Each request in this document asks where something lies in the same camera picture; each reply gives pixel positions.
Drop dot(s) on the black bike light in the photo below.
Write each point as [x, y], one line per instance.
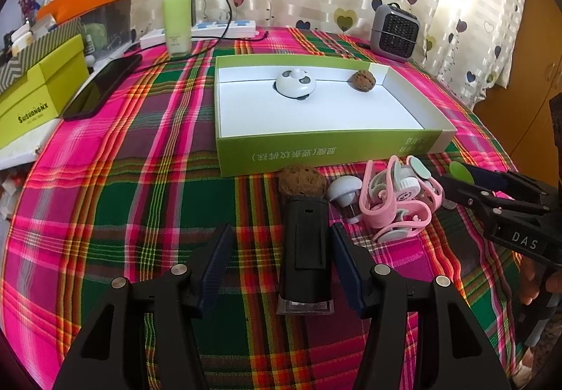
[305, 281]

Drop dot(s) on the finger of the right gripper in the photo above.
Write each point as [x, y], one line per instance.
[513, 184]
[474, 196]

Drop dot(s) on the lime green shoe box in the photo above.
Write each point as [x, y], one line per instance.
[42, 93]

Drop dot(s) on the orange-lidded clear storage bin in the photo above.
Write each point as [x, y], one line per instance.
[106, 23]

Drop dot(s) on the right hand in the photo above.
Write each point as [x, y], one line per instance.
[530, 282]

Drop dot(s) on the white round ribbed cap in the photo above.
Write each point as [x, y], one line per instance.
[406, 188]

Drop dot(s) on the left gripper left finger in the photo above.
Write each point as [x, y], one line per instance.
[109, 350]

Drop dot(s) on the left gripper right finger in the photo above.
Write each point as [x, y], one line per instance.
[452, 349]

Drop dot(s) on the wooden wardrobe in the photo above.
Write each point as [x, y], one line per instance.
[519, 115]

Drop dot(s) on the green white cardboard tray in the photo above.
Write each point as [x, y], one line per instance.
[257, 130]

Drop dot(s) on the brown walnut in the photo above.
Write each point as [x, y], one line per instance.
[362, 80]
[301, 180]

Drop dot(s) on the light green lotion bottle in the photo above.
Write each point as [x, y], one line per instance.
[177, 26]

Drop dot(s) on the green-top white suction holder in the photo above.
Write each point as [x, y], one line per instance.
[459, 172]

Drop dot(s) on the white side shelf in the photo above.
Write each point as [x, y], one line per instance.
[28, 147]

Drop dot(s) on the pink green plaid tablecloth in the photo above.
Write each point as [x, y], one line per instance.
[133, 191]

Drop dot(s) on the white panda-face gadget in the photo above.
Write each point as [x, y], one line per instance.
[296, 84]

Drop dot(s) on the grey mini space heater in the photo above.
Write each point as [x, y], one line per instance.
[394, 33]

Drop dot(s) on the black smartphone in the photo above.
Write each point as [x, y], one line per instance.
[95, 94]

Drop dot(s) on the white blue power strip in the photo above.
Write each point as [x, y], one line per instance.
[237, 29]

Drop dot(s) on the pink silicone clip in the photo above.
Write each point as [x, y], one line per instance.
[431, 192]
[411, 218]
[378, 204]

